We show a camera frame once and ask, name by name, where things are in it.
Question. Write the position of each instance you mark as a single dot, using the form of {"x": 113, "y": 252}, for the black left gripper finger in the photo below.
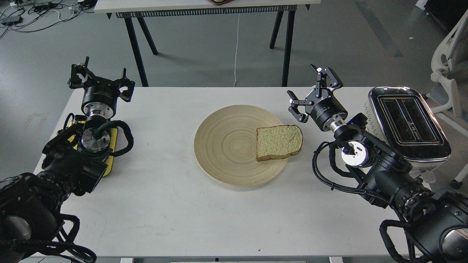
{"x": 124, "y": 87}
{"x": 81, "y": 76}

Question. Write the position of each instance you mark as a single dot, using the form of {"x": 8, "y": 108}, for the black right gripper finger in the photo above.
{"x": 294, "y": 108}
{"x": 327, "y": 81}

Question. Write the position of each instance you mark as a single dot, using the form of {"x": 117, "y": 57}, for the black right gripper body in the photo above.
{"x": 324, "y": 108}

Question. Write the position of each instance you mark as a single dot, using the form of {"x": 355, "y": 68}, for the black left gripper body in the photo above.
{"x": 100, "y": 97}

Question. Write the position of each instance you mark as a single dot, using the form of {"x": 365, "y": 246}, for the slice of brown bread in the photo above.
{"x": 278, "y": 142}

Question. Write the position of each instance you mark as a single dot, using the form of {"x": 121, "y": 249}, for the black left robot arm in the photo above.
{"x": 76, "y": 160}

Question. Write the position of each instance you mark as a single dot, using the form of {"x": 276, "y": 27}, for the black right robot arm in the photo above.
{"x": 431, "y": 227}

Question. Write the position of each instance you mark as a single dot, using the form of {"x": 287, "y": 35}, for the chrome two-slot toaster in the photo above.
{"x": 401, "y": 117}

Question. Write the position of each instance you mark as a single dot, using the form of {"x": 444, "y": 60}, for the yellow flat object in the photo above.
{"x": 84, "y": 140}

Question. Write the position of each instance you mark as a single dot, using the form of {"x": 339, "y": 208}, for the round wooden plate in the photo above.
{"x": 225, "y": 146}

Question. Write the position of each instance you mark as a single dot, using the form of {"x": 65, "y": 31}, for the white background table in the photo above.
{"x": 140, "y": 9}

